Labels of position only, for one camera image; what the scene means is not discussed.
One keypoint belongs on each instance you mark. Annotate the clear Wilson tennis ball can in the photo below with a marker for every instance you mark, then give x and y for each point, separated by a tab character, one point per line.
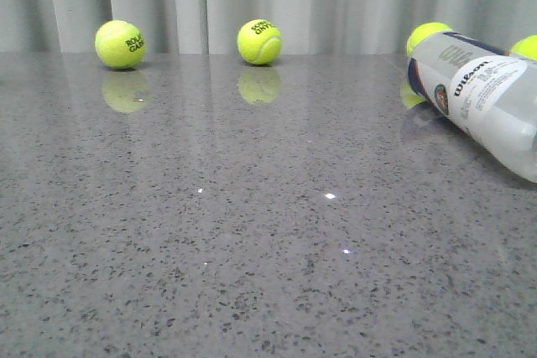
489	94

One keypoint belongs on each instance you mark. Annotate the yellow tennis ball centre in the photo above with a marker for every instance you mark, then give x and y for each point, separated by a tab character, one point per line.
259	42

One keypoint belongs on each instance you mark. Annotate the yellow tennis ball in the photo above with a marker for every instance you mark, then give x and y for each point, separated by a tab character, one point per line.
120	44
423	32
259	42
526	47

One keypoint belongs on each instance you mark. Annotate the yellow tennis ball far left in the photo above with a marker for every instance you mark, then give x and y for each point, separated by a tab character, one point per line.
120	44

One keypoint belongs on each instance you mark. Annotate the yellow tennis ball far right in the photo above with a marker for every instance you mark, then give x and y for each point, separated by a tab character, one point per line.
526	47

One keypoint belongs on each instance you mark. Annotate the grey pleated curtain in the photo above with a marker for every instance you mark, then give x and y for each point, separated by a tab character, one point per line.
335	1

